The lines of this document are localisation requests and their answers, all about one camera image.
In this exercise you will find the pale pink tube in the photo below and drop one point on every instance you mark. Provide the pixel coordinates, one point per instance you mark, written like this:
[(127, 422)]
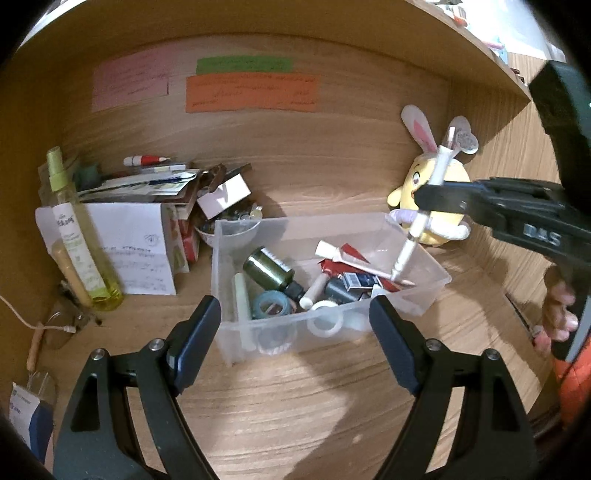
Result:
[(341, 256)]

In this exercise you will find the dark green bottle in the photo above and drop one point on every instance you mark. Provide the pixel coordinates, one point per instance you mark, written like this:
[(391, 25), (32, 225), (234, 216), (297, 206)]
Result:
[(267, 270)]

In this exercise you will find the teal tape roll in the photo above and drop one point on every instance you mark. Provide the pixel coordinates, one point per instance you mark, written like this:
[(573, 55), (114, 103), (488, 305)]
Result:
[(272, 305)]

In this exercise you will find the white tape roll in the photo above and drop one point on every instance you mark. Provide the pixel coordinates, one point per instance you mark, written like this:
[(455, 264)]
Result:
[(325, 318)]

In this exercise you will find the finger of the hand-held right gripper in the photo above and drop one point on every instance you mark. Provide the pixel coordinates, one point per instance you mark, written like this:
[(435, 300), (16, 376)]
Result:
[(443, 198), (485, 185)]

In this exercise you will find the clear plastic bin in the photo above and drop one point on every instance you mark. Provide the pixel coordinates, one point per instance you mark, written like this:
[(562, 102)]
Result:
[(277, 341)]

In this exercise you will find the white paper box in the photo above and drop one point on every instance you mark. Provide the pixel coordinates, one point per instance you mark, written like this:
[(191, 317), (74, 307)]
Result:
[(134, 249)]

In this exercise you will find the wooden shelf board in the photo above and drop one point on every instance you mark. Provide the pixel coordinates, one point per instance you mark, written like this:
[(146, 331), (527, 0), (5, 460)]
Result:
[(475, 50)]

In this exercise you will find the yellow bunny plush toy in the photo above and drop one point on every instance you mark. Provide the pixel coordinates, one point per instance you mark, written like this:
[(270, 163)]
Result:
[(445, 221)]

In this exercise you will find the pink sticky note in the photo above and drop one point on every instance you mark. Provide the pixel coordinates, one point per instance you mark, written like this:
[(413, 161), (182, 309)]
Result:
[(129, 78)]

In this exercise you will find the green sticky note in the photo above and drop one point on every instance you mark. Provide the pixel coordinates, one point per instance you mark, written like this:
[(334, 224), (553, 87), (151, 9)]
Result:
[(244, 64)]

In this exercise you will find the white printed tube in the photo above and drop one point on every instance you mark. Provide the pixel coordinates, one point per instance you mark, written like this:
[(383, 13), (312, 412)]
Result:
[(311, 293)]

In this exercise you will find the yellow spray bottle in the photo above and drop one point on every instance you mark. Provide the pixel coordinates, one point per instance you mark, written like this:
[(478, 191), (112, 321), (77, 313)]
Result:
[(76, 230)]

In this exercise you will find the clear plastic bowl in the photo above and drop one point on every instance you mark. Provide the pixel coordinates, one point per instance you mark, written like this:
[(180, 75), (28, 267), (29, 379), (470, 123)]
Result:
[(238, 233)]

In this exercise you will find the red and white marker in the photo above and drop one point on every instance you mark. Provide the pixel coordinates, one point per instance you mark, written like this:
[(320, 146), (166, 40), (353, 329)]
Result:
[(147, 160)]

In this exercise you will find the eyeglasses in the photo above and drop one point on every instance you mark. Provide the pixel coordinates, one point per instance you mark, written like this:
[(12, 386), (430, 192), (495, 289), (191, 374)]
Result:
[(62, 327)]

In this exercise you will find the person's right hand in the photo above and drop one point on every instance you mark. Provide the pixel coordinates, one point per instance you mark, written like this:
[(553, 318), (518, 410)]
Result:
[(558, 314)]

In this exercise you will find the small white and pink box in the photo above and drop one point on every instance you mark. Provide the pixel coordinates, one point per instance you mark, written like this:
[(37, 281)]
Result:
[(224, 198)]

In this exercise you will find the white pen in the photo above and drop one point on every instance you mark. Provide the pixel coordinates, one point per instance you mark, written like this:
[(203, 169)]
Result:
[(418, 230)]

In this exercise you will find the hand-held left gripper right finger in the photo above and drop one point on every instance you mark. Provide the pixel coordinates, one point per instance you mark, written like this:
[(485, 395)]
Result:
[(392, 348)]

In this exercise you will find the dark blue small box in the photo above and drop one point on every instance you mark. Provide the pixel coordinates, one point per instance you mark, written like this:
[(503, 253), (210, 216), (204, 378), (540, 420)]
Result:
[(362, 281)]

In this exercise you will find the person's orange clothing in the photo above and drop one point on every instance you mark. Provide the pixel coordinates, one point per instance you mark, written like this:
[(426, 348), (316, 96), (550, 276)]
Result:
[(575, 387)]

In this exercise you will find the orange sticky note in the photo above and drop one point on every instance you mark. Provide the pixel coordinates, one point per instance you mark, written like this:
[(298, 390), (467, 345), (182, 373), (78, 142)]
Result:
[(251, 92)]

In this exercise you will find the beige tube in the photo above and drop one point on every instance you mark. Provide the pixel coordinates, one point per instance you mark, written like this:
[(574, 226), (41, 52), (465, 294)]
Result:
[(71, 277)]

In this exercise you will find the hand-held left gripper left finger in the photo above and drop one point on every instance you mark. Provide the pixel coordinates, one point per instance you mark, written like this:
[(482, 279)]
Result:
[(193, 348)]

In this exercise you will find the blue white packet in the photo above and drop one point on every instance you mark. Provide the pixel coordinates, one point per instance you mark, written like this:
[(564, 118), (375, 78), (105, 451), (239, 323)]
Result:
[(32, 415)]

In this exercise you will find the small red carton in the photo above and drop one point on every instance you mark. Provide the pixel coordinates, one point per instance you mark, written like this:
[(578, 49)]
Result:
[(188, 240)]

